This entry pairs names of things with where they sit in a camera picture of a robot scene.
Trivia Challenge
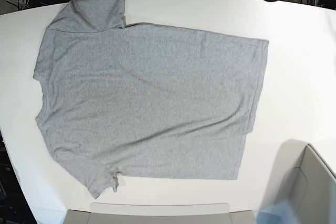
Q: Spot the grey T-shirt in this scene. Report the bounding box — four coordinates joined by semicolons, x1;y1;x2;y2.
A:
33;0;268;198

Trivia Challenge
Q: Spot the beige box right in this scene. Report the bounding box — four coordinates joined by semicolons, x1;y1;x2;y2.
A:
281;145;335;223

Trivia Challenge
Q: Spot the beige tray bottom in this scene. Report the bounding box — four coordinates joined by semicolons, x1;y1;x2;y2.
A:
64;203;257;223

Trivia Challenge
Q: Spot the blue translucent object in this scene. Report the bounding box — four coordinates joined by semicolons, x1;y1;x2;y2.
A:
255;200;300;224

